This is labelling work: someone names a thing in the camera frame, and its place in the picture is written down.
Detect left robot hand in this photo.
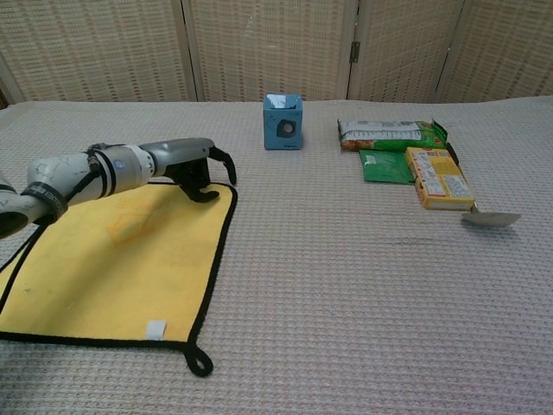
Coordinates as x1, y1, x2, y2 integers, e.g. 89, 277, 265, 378
138, 137, 238, 204

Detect yellow cloth with black trim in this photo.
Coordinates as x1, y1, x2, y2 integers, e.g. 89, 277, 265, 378
0, 177, 239, 377

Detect blue speaker box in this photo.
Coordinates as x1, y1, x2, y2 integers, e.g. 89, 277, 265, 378
263, 93, 304, 152

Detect woven folding screen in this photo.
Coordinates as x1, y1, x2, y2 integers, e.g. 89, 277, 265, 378
0, 0, 553, 109

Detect white waffle tablecloth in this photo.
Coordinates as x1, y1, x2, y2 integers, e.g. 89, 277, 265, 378
0, 95, 553, 415

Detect small green sachet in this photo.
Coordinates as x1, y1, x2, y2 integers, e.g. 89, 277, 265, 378
359, 149, 416, 186

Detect green and white snack bag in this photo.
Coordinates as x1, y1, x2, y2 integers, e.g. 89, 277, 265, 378
337, 118, 450, 152

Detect yellow cardboard box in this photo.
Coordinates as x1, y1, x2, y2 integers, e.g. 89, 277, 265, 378
404, 146, 476, 211

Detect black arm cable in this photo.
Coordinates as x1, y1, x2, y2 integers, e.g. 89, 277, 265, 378
0, 145, 111, 313

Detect metal spatula with black handle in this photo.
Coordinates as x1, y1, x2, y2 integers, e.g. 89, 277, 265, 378
445, 142, 522, 228

